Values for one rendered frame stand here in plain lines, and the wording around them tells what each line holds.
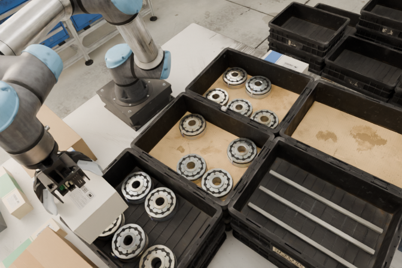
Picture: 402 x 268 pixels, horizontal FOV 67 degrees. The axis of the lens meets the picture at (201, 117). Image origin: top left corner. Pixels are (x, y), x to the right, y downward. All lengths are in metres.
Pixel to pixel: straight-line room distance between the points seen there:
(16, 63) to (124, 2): 0.36
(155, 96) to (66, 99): 1.57
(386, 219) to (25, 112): 0.95
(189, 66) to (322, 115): 0.74
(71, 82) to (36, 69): 2.37
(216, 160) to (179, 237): 0.28
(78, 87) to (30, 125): 2.33
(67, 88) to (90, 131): 1.48
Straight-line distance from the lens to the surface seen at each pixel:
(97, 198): 0.76
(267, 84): 1.27
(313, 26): 2.23
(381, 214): 1.07
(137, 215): 1.06
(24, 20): 0.82
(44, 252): 1.11
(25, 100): 0.59
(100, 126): 1.50
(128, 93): 1.35
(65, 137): 1.31
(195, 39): 1.80
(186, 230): 1.00
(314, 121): 1.20
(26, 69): 0.62
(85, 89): 2.85
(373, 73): 2.12
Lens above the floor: 1.76
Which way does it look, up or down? 50 degrees down
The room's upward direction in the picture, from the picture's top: 12 degrees counter-clockwise
